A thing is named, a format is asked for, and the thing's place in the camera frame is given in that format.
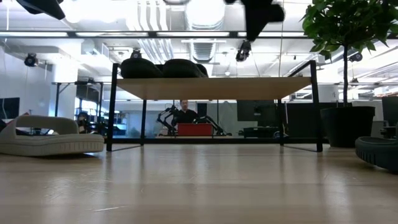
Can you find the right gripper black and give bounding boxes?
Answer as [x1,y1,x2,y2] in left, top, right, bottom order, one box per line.
[243,0,285,42]

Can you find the wooden shelf black metal frame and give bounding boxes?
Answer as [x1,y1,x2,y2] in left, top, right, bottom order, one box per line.
[106,59,324,153]

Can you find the grey rubber slide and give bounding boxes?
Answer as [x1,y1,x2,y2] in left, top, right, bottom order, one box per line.
[0,114,105,157]

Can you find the black desk monitor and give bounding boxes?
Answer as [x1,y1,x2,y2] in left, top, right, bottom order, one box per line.
[236,98,278,123]

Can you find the black partition panel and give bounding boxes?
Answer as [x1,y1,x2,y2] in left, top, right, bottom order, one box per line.
[285,101,321,138]
[381,95,398,127]

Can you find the long ceiling light bar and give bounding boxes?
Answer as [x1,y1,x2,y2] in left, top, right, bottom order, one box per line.
[0,29,313,39]

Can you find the person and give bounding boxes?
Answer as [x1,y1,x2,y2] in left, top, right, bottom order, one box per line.
[172,99,200,124]
[76,111,91,134]

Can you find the red plastic bin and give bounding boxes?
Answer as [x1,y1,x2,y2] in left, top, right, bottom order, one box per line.
[177,123,214,137]

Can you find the green potted plant black pot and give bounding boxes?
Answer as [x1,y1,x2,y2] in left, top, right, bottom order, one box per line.
[300,0,398,149]

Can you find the black table frame rails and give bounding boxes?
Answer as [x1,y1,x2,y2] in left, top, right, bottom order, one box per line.
[104,136,330,145]

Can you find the black metal frame stand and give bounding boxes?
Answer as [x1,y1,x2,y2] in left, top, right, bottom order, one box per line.
[50,80,104,126]

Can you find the black wall monitor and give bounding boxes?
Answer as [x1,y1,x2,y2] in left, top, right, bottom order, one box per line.
[0,97,21,120]

